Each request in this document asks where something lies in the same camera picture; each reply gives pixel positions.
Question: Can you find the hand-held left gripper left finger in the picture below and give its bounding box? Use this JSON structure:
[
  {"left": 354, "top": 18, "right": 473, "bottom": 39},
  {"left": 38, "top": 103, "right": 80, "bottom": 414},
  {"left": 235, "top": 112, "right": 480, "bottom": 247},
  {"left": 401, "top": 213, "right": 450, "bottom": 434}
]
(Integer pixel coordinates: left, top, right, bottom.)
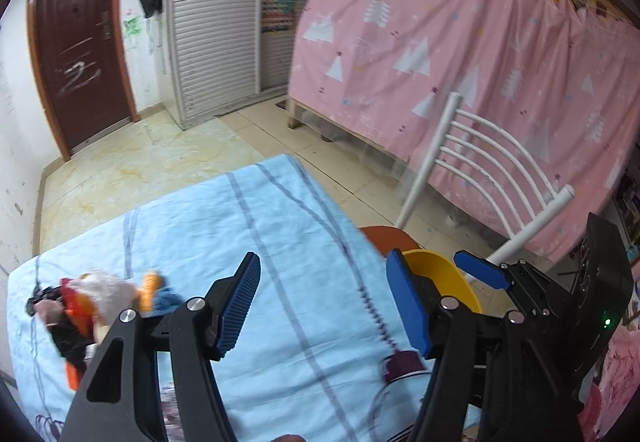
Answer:
[{"left": 60, "top": 251, "right": 262, "bottom": 442}]

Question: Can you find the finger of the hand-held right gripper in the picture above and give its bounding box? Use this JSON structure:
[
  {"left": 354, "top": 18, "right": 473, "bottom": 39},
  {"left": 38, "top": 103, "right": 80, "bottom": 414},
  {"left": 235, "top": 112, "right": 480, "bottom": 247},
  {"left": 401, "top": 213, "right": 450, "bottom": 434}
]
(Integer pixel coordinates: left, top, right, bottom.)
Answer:
[{"left": 453, "top": 249, "right": 571, "bottom": 323}]

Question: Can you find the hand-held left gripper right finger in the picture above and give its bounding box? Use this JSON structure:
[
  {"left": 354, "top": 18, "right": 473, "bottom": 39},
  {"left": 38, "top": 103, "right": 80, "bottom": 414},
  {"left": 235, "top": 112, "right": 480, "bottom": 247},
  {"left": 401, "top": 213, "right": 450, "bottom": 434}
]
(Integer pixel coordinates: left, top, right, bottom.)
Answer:
[{"left": 386, "top": 249, "right": 583, "bottom": 442}]

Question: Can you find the yellow plastic bowl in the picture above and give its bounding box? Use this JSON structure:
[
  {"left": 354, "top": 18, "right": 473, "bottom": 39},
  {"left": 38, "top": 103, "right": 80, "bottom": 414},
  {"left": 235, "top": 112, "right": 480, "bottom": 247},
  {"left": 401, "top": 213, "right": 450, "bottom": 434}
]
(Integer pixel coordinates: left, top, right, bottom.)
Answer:
[{"left": 402, "top": 249, "right": 483, "bottom": 315}]

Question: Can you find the reddish brown round seat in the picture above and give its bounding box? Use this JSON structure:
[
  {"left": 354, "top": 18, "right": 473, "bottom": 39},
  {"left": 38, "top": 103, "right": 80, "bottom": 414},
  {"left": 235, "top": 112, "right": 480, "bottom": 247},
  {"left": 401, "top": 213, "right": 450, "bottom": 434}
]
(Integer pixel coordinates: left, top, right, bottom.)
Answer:
[{"left": 359, "top": 225, "right": 420, "bottom": 259}]

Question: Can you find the blue crumpled wrapper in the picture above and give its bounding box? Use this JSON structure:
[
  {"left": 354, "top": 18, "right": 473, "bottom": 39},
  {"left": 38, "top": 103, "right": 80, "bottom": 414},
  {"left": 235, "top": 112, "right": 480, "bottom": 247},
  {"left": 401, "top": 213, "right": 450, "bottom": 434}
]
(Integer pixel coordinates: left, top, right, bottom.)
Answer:
[{"left": 154, "top": 286, "right": 185, "bottom": 318}]

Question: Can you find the orange peel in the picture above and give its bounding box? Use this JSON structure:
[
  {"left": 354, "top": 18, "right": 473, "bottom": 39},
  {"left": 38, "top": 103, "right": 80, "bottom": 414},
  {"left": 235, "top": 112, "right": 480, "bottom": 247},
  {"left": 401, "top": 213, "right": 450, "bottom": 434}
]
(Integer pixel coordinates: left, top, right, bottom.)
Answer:
[{"left": 139, "top": 272, "right": 165, "bottom": 314}]

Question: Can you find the light blue striped tablecloth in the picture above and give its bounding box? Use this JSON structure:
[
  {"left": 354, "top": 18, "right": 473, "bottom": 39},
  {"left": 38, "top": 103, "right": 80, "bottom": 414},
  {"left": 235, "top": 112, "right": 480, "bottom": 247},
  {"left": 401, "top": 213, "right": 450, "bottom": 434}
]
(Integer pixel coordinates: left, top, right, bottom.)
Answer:
[{"left": 7, "top": 153, "right": 483, "bottom": 442}]

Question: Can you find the white metal chair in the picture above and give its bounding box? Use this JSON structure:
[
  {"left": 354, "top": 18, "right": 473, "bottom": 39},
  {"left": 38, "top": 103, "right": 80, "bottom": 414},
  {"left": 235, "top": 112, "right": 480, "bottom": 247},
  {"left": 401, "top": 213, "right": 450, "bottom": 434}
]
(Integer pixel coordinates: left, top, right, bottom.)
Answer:
[{"left": 395, "top": 91, "right": 576, "bottom": 268}]

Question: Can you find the red orange wrapper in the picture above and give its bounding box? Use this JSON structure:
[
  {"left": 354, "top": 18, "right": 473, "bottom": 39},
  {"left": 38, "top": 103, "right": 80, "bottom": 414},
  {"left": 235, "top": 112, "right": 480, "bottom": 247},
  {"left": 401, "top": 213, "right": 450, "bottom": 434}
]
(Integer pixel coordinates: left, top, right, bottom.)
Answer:
[{"left": 59, "top": 276, "right": 98, "bottom": 330}]

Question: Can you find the black crumpled bag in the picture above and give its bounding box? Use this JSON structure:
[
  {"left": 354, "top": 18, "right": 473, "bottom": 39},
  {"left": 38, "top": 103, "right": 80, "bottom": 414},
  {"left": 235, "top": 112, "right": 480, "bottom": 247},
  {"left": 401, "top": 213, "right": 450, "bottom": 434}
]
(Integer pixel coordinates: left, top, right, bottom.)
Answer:
[{"left": 27, "top": 286, "right": 96, "bottom": 365}]

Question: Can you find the small orange scrap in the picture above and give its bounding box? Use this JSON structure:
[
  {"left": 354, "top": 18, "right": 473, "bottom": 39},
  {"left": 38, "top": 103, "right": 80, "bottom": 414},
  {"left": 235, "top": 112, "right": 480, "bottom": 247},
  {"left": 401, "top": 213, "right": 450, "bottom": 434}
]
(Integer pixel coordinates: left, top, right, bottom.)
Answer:
[{"left": 66, "top": 364, "right": 87, "bottom": 392}]

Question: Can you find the pink crumpled paper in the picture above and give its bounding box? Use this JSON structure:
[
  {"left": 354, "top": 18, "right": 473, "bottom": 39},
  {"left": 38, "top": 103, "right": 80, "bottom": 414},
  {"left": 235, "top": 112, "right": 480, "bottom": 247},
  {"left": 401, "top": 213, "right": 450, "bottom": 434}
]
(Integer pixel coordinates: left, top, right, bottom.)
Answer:
[{"left": 34, "top": 298, "right": 62, "bottom": 325}]

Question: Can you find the pink printed curtain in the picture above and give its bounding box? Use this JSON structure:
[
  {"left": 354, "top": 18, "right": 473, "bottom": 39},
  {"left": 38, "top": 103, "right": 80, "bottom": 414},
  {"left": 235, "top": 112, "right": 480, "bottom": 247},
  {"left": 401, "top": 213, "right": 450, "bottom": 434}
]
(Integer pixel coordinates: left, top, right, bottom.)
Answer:
[{"left": 287, "top": 0, "right": 640, "bottom": 263}]

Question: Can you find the white louvered wardrobe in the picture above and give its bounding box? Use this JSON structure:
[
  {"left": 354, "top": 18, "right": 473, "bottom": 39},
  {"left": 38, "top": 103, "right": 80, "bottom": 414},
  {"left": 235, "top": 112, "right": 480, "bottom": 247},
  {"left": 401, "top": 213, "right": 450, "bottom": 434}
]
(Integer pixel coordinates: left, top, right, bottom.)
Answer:
[{"left": 162, "top": 0, "right": 331, "bottom": 130}]

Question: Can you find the dark brown door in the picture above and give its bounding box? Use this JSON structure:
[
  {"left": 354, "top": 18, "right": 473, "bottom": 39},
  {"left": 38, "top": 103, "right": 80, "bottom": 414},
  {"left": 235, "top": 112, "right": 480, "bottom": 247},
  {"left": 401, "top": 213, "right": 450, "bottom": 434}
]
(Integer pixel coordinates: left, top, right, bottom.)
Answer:
[{"left": 27, "top": 0, "right": 138, "bottom": 160}]

